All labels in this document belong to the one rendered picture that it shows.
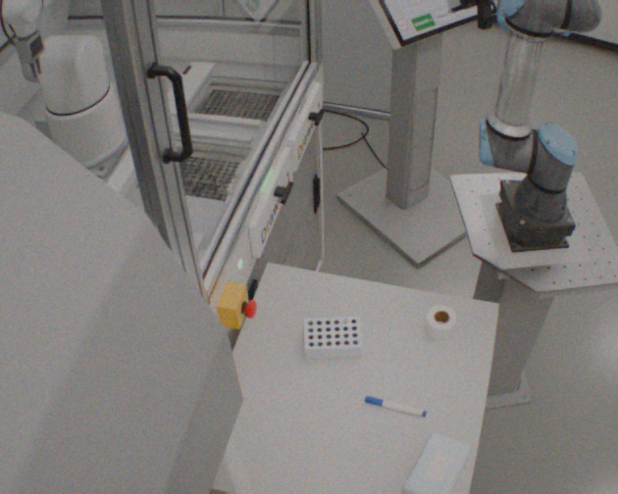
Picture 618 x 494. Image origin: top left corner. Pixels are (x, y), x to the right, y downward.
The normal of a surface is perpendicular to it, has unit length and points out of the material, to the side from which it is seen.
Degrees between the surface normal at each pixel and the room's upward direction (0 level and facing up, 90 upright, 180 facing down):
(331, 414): 0
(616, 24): 90
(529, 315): 90
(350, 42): 90
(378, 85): 90
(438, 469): 0
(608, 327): 0
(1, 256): 41
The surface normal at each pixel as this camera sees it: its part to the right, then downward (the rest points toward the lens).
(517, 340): 0.07, 0.73
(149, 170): -0.26, 0.72
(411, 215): 0.00, -0.65
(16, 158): 0.61, -0.40
